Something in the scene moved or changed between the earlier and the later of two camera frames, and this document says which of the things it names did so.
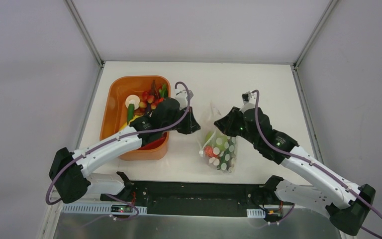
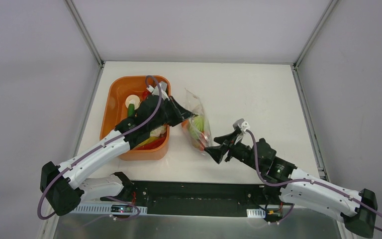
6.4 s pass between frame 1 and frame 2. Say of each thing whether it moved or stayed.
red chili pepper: moved
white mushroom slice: stayed
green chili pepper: stayed
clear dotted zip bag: moved
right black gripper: moved
